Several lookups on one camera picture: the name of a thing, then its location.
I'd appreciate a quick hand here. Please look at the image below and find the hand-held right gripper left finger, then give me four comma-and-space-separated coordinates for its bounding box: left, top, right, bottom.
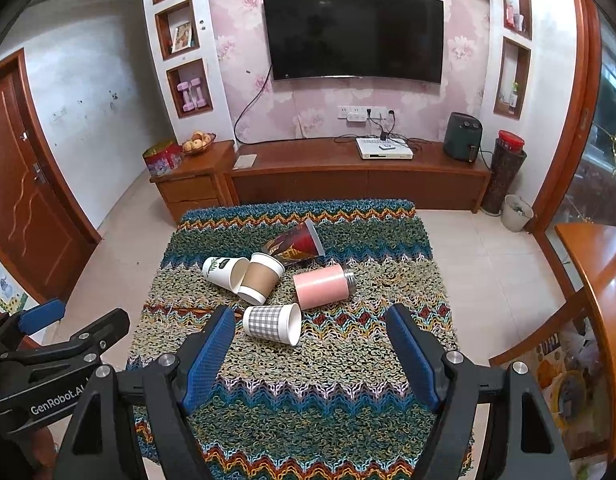
52, 306, 237, 480

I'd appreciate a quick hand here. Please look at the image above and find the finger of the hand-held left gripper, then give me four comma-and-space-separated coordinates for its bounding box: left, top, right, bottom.
0, 308, 131, 377
0, 301, 67, 357

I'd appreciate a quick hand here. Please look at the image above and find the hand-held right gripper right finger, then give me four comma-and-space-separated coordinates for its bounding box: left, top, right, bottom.
385, 304, 574, 480

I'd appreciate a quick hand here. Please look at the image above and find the grey checked paper cup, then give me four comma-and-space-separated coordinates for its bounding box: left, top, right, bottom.
243, 303, 303, 347

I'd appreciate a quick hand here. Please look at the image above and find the white green print paper cup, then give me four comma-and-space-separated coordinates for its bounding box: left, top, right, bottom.
203, 256, 251, 293

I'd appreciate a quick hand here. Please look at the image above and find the brown sleeve paper cup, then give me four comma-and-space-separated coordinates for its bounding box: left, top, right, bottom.
237, 252, 285, 306

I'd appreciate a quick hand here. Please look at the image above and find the red patterned paper cup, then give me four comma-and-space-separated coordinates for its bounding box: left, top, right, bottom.
262, 218, 325, 265

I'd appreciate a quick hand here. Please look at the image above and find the colourful knitted blanket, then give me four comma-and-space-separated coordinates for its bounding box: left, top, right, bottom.
126, 200, 474, 480

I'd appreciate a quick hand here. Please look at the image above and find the brown wooden door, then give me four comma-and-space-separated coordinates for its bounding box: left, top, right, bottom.
0, 49, 101, 306

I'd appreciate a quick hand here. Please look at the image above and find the pink tumbler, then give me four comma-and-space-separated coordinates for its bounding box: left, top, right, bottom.
293, 265, 357, 311

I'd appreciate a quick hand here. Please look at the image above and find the small wooden drawer cabinet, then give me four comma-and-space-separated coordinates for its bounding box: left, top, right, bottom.
150, 140, 237, 225

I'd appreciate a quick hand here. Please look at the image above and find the white waste bin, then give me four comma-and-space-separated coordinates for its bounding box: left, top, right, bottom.
500, 194, 535, 232

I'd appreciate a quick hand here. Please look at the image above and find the red patterned tin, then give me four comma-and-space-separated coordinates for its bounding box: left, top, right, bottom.
142, 141, 183, 177

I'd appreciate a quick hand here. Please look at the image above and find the wooden television cabinet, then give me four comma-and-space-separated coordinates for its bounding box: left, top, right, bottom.
223, 136, 493, 213

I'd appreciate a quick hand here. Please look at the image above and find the tall dark patterned vase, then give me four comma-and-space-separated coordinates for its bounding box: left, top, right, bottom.
482, 146, 528, 217

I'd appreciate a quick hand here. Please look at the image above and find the white set-top box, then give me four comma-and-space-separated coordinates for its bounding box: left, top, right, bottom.
356, 136, 415, 161

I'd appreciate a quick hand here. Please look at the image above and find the fruit bowl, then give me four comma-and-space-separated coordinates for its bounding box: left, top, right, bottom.
182, 131, 217, 155

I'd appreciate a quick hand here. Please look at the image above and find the dark grey air fryer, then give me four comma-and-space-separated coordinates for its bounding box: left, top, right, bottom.
443, 112, 484, 163

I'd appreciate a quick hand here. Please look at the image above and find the red lidded jar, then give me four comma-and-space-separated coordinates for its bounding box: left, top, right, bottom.
498, 130, 527, 153

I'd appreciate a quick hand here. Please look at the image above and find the white power strip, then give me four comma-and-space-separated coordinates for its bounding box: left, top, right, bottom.
338, 106, 395, 123

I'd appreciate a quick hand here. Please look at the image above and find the framed picture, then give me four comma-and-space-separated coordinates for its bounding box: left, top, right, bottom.
171, 21, 193, 53

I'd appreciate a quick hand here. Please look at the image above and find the black curved television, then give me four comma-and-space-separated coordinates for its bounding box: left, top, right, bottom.
262, 0, 445, 85

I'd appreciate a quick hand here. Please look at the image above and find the children's wall chart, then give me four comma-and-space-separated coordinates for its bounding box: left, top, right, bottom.
0, 250, 28, 316

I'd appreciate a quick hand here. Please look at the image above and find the black television cable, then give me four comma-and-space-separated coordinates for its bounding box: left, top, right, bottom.
234, 62, 273, 146

